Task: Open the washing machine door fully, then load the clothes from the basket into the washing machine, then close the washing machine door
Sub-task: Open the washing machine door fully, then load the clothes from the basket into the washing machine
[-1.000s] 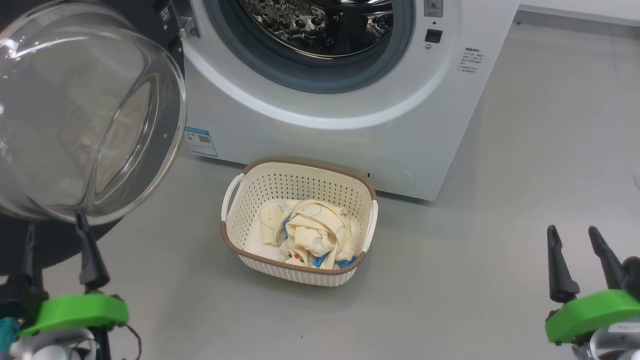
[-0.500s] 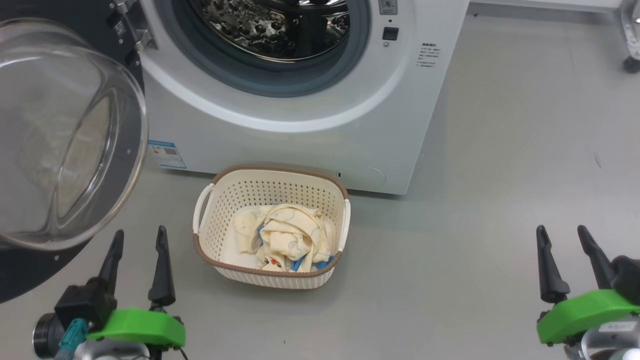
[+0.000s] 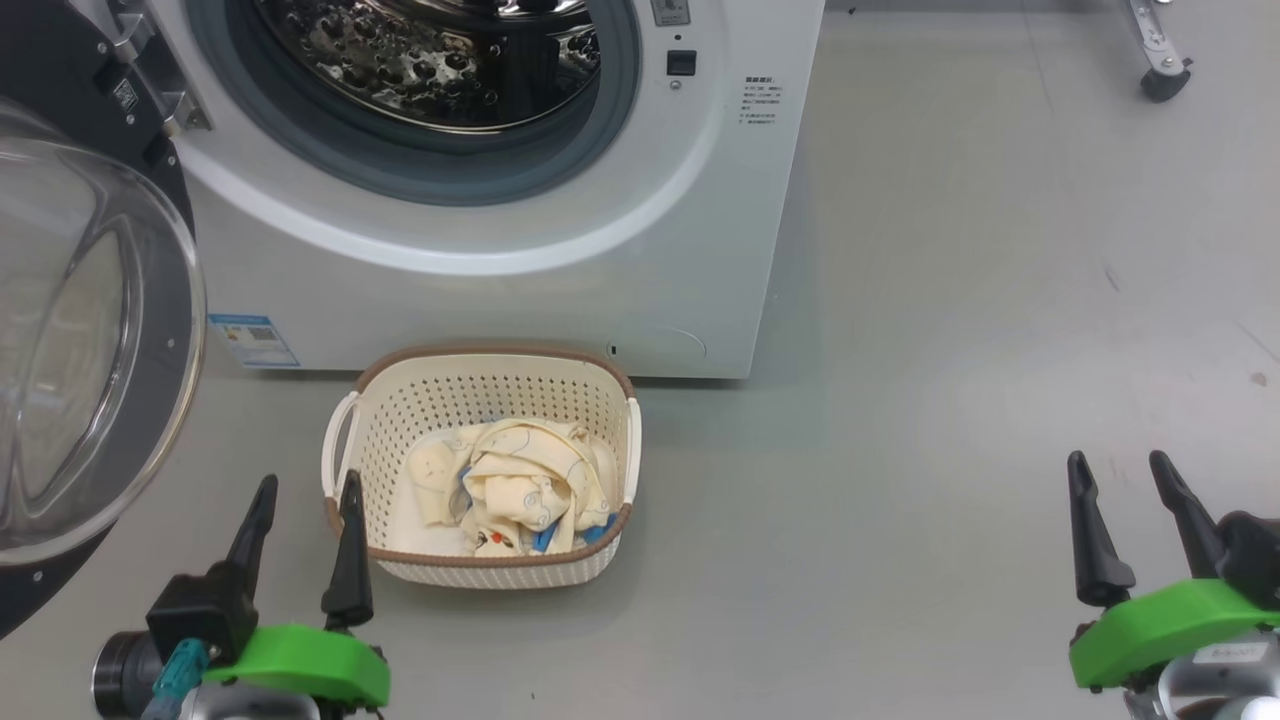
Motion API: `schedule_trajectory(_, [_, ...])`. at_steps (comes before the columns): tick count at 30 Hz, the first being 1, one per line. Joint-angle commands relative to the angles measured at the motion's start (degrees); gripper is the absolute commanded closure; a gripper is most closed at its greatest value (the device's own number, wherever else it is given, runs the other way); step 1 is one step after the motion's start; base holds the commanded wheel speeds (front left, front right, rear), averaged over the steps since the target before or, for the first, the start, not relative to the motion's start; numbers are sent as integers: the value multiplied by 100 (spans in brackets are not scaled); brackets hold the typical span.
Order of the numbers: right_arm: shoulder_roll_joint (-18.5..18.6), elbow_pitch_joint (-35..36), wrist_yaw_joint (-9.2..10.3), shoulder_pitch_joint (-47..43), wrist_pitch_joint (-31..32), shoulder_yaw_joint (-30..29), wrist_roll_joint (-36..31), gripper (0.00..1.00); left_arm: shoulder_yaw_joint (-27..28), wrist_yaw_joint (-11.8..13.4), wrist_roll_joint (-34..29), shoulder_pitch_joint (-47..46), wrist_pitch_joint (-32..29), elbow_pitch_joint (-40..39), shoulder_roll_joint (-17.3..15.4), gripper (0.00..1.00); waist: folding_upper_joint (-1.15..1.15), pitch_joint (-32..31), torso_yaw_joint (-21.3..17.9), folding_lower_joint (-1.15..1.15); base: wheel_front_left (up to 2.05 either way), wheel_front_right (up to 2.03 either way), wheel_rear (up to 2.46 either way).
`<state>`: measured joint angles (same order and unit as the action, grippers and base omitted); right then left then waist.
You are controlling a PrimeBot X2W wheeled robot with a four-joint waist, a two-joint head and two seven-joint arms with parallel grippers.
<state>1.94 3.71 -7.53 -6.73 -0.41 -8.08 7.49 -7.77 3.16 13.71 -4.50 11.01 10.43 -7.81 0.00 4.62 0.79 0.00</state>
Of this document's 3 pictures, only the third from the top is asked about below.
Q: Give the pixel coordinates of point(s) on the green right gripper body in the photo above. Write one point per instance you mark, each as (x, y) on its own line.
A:
(1160, 625)

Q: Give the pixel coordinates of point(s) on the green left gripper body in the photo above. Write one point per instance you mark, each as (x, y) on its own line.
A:
(300, 660)

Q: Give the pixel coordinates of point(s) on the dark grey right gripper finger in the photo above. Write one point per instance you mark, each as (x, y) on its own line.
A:
(1095, 550)
(1190, 520)

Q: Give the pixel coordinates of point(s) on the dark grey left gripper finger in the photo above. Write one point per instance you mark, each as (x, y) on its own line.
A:
(350, 560)
(255, 530)

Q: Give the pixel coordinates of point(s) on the round grey glass washer door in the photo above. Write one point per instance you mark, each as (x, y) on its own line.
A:
(100, 350)

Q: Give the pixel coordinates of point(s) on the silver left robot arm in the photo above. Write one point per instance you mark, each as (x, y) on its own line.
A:
(250, 708)

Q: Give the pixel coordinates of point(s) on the white front-load washing machine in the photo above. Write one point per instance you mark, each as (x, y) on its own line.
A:
(500, 310)

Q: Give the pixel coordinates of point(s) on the blue energy label sticker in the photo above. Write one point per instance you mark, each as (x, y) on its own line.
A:
(252, 340)

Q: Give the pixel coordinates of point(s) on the cream perforated laundry basket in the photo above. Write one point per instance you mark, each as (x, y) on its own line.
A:
(480, 385)

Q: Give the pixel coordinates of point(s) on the grey warning sticker red triangle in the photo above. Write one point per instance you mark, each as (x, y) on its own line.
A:
(670, 10)

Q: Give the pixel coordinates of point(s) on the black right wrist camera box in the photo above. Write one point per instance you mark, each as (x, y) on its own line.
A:
(1255, 555)

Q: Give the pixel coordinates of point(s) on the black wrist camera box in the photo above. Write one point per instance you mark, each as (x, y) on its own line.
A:
(200, 615)
(1255, 555)

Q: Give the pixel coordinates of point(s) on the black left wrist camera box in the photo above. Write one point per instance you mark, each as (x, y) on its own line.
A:
(200, 615)

